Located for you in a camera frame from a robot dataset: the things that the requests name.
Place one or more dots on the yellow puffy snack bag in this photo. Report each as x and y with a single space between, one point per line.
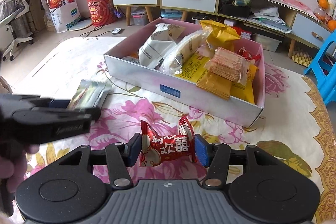
221 36

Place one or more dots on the white green nut pouch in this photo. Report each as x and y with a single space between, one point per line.
89 94

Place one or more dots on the person's left hand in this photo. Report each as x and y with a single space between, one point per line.
14 170

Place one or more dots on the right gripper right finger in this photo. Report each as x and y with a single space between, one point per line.
215 158

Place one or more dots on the red cylindrical gift box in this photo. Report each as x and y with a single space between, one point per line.
101 12

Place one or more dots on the clear white cracker pack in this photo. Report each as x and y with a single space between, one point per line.
174 59

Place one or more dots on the pink white cardboard box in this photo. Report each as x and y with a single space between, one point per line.
245 105

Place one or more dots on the small red candy packet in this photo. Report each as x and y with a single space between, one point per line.
157 149

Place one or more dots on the oranges on cabinet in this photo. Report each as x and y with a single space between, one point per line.
321 13

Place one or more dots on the white office chair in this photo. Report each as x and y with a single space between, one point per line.
11 11

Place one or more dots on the yellow snack pack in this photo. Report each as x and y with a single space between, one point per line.
194 68

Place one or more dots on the pink cracker pack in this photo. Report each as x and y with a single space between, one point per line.
229 65

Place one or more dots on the white shopping bag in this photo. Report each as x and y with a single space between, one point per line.
64 13

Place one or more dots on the blue plastic stool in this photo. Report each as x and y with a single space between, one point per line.
323 72

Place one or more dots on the floral tablecloth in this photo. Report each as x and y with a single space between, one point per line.
295 125

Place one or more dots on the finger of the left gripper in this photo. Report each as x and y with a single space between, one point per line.
59 104
53 116

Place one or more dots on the silver white snack pouch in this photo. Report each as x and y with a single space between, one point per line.
163 39

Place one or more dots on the red white candy bag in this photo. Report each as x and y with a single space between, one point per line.
248 56

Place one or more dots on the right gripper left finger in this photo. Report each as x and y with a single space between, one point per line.
119 156

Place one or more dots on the clear storage bin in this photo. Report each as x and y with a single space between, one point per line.
269 44

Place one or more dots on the orange wafer snack pack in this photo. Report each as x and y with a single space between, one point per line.
215 84

